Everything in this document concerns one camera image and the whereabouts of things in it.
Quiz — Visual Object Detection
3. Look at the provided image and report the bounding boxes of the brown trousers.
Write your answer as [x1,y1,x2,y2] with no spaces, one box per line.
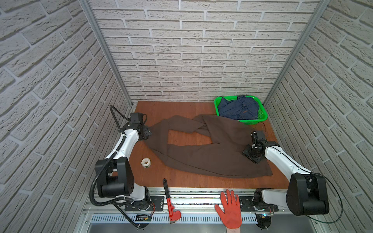
[145,114,273,179]

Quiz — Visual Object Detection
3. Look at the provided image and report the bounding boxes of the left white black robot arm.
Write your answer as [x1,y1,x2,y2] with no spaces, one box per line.
[89,124,152,206]

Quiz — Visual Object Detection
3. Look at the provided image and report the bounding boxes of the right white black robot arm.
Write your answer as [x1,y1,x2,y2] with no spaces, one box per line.
[243,141,329,216]

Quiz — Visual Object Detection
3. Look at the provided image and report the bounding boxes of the navy blue trousers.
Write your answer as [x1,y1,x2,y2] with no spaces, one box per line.
[218,95,259,120]

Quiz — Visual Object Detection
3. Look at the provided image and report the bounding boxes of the red gloved hand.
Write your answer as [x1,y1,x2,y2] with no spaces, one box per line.
[214,189,242,233]

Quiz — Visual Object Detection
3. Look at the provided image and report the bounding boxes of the white tape roll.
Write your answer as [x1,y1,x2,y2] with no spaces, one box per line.
[141,158,151,168]

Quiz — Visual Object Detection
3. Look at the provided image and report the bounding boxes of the green plastic basket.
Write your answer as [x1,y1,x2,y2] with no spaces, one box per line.
[214,95,268,125]

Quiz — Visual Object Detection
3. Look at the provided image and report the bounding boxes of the small black electronics box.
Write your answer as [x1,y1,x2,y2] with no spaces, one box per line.
[136,215,152,222]

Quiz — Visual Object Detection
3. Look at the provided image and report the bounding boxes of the red pipe wrench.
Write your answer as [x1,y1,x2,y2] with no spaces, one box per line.
[163,178,182,223]

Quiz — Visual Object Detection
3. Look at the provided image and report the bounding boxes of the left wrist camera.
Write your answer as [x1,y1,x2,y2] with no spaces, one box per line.
[130,113,143,124]

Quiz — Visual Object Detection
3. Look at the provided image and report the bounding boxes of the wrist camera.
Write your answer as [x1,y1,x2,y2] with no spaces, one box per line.
[251,131,267,144]
[130,113,143,124]

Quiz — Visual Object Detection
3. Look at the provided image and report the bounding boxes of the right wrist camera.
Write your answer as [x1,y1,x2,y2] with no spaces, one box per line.
[251,131,267,144]

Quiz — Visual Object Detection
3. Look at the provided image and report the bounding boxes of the black corrugated cable conduit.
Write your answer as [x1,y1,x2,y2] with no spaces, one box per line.
[88,105,135,207]

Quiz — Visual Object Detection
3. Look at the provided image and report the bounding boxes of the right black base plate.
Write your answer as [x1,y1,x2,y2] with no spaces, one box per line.
[238,196,279,213]

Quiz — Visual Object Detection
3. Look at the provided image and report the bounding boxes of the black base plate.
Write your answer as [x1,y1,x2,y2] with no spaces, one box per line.
[124,196,165,212]
[238,196,279,213]

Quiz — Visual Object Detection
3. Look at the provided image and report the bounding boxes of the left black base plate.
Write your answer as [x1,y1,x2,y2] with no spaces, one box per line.
[124,196,165,212]

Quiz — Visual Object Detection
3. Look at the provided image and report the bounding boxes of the aluminium rail frame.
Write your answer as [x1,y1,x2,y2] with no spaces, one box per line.
[81,186,324,225]

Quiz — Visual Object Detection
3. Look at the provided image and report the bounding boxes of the thin black right cable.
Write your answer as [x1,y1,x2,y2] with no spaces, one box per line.
[253,121,344,224]

